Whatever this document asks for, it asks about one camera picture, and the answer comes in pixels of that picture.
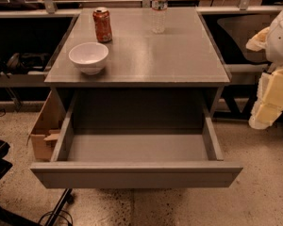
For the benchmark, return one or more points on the brown cardboard box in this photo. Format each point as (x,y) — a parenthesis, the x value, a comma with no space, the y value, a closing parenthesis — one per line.
(44,134)

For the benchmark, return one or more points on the black headphones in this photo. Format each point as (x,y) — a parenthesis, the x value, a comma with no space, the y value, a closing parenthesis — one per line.
(23,63)

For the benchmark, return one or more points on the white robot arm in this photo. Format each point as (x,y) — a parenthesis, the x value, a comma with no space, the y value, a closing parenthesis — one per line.
(274,49)

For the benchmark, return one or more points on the red coke can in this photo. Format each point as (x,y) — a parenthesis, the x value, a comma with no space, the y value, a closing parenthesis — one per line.
(101,20)

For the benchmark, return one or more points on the clear plastic water bottle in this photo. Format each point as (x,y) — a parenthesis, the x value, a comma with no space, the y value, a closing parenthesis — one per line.
(159,10)

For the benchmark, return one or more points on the grey cabinet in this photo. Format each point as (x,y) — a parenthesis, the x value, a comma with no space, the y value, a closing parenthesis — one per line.
(182,56)

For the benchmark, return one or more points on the white ceramic bowl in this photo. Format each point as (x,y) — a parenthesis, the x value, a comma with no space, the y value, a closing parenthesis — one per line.
(89,57)

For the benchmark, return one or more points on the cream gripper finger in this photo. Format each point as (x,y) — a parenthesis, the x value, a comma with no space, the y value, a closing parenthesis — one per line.
(269,104)
(259,41)

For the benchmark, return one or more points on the black office chair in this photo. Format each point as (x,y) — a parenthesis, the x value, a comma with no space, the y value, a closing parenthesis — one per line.
(240,29)

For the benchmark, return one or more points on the open grey top drawer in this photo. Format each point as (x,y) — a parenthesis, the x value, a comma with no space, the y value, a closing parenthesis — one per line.
(137,138)

